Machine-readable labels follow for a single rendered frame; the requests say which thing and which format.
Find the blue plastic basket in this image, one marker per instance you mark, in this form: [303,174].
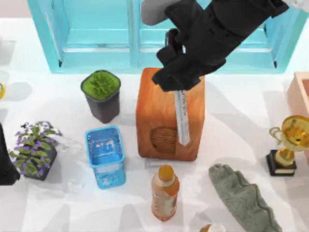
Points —
[106,159]

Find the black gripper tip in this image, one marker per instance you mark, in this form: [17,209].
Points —
[6,164]

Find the purple flower plant in pot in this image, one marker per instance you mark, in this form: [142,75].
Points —
[36,149]

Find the yellow round thing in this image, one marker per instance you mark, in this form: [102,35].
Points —
[1,91]

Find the salmon-coloured shallow box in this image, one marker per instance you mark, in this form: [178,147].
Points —
[298,94]

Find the pale grey rounded box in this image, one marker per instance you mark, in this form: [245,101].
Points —
[152,12]

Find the grey-green shell-shaped dish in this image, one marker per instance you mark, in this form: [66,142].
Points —
[243,200]

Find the green plant in black pot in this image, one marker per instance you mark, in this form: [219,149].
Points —
[101,94]

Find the gold trophy on black base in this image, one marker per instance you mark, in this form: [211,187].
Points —
[289,142]

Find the white and orange bottle top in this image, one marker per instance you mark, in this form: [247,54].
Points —
[212,228]

